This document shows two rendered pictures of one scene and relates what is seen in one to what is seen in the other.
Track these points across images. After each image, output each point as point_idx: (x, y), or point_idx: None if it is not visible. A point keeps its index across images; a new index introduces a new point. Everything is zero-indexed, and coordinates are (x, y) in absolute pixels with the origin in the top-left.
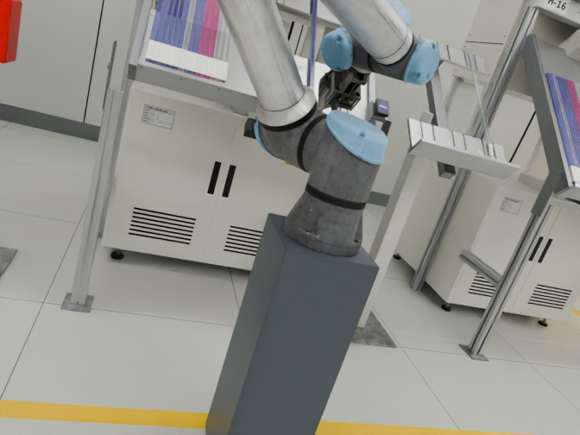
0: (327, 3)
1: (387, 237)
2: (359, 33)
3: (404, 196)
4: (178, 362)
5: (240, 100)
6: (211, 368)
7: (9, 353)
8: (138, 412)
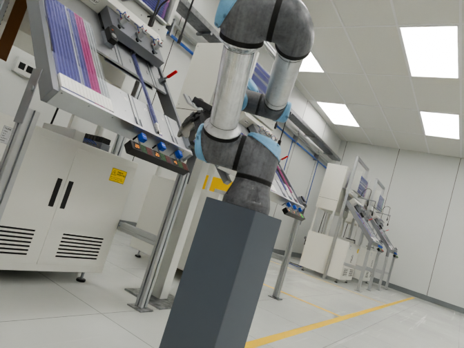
0: (285, 74)
1: (184, 228)
2: (282, 92)
3: (193, 199)
4: (88, 345)
5: (121, 127)
6: (112, 343)
7: None
8: None
